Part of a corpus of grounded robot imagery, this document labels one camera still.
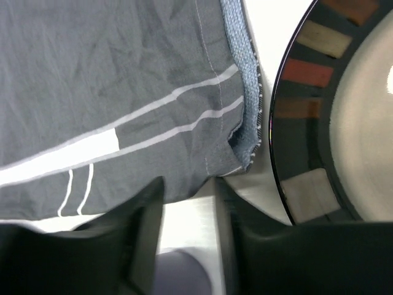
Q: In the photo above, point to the grey striped placemat cloth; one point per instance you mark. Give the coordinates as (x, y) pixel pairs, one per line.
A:
(98, 98)

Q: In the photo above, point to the dark rimmed cream plate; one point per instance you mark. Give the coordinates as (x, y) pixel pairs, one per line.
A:
(330, 123)

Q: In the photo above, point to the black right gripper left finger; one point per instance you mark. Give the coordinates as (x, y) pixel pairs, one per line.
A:
(111, 254)

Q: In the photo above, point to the purple ceramic mug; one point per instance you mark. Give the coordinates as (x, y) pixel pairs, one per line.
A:
(179, 273)

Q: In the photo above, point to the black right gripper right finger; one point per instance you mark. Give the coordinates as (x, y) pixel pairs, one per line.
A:
(261, 255)

